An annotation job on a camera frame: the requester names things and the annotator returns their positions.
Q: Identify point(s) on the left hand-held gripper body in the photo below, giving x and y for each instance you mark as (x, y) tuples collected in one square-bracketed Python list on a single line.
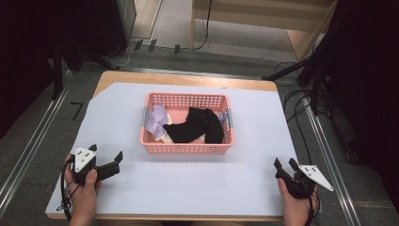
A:
[(84, 159)]

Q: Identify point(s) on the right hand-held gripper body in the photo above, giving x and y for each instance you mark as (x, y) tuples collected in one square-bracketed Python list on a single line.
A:
[(302, 183)]

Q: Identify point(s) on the white sock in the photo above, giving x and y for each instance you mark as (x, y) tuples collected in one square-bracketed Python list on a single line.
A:
[(165, 137)]

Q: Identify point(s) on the purple sock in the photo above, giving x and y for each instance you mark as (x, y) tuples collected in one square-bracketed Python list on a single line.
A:
[(223, 116), (156, 123)]

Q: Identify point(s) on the pink plastic basket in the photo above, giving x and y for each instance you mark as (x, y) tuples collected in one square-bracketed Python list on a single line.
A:
[(185, 147)]

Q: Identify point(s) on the black sock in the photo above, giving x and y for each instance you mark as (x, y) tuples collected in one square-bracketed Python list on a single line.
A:
[(194, 125)]

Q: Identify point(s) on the person's right hand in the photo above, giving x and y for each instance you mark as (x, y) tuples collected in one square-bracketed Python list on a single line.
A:
[(295, 207)]

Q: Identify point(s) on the person's left hand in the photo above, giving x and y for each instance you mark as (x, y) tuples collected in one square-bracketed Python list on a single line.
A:
[(83, 194)]

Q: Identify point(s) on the white table sheet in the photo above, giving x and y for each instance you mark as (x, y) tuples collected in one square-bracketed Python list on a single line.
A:
[(188, 182)]

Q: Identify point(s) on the black metal stand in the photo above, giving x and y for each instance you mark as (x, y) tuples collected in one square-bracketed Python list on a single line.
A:
[(313, 67), (58, 72)]

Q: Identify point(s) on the wooden table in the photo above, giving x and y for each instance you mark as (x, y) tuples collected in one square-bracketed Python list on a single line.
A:
[(175, 78)]

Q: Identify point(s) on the wooden shelf unit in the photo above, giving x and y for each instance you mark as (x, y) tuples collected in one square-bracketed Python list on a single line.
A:
[(301, 40)]

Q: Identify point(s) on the dark cabinet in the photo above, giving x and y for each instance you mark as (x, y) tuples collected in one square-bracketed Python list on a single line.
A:
[(116, 25)]

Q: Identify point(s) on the aluminium floor rail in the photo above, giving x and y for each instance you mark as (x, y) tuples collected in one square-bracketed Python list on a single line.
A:
[(335, 175), (28, 153)]

